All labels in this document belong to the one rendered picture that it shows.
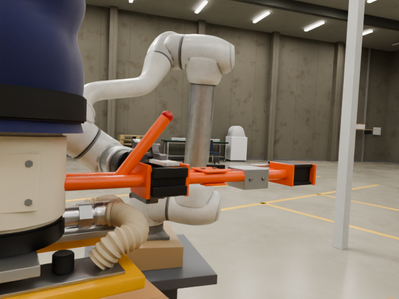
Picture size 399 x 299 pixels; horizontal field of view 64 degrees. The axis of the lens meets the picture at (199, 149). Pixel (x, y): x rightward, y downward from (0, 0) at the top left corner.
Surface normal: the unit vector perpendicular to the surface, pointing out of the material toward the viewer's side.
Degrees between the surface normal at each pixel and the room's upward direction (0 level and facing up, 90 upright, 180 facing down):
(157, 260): 90
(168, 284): 90
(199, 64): 105
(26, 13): 78
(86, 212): 60
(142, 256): 90
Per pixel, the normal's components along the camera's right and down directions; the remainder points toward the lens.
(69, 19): 0.93, 0.30
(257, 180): 0.52, 0.07
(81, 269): 0.05, -1.00
